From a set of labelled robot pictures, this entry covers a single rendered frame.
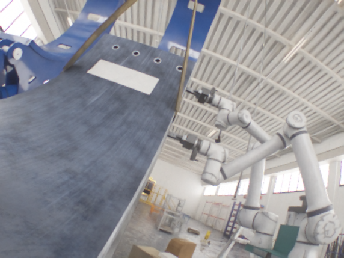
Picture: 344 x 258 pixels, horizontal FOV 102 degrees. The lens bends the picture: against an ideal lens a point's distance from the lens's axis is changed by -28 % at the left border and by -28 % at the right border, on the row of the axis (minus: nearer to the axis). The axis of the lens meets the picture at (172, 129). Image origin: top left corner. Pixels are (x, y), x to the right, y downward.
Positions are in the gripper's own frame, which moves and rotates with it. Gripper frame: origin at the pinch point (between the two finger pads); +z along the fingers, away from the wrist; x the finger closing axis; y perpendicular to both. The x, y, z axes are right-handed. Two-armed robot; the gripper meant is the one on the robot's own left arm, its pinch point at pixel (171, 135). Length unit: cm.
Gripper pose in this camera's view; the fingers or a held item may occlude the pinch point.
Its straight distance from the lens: 107.6
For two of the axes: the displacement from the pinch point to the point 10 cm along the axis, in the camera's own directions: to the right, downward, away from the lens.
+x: 1.1, -3.3, -9.4
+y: 3.5, -8.7, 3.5
